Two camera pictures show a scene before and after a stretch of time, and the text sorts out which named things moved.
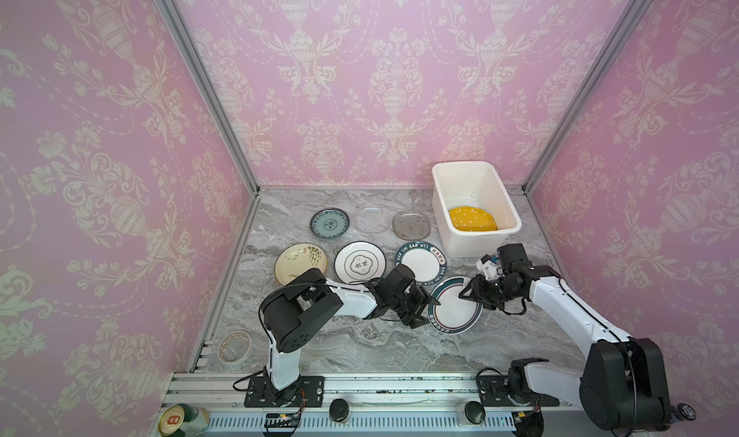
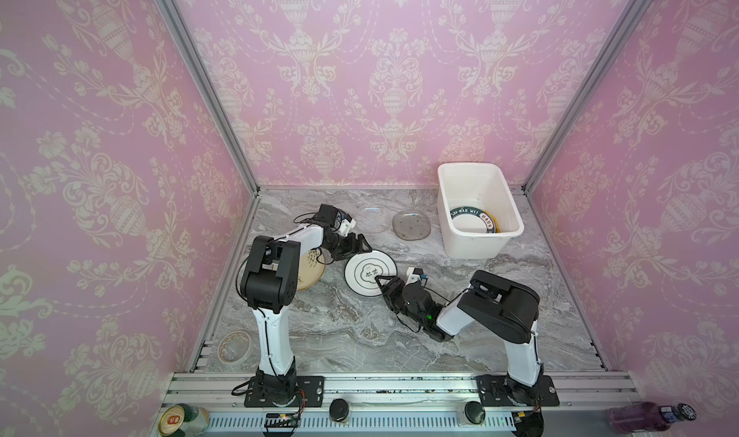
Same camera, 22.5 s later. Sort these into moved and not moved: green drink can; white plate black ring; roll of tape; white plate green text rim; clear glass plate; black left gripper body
Moved: white plate green text rim; black left gripper body
Not moved: clear glass plate; white plate black ring; green drink can; roll of tape
